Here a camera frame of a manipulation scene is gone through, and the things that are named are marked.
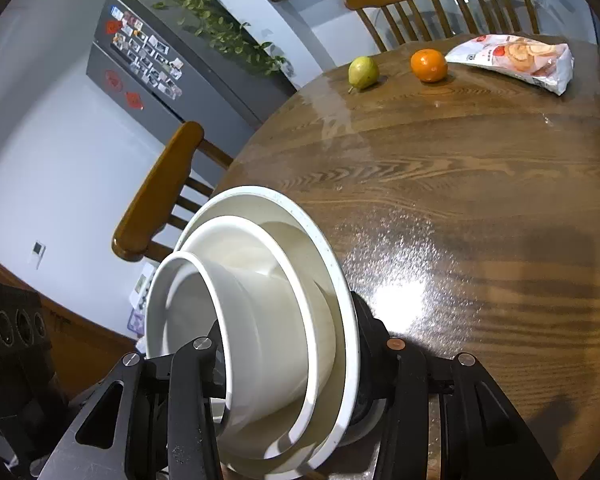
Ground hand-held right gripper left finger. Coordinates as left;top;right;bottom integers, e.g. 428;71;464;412
32;322;228;480

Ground orange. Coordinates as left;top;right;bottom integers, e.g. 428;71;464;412
410;49;449;83

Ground large white bowl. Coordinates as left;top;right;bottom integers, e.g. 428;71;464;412
172;186;387;480

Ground medium white bowl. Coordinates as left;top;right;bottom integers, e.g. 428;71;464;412
179;215;323;461

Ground group of photo magnets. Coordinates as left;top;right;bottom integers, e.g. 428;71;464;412
107;5;186;98

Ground grey refrigerator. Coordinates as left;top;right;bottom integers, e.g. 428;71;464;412
85;0;301;133

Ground small white cup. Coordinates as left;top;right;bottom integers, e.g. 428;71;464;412
144;252;308;458

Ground white snack bag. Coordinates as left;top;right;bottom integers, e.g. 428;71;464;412
445;34;575;97

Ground green pear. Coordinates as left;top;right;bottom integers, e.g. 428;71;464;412
348;56;381;95

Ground trailing green plant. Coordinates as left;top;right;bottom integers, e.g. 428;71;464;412
112;0;293;78

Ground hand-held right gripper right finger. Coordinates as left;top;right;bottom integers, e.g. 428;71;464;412
350;292;558;480

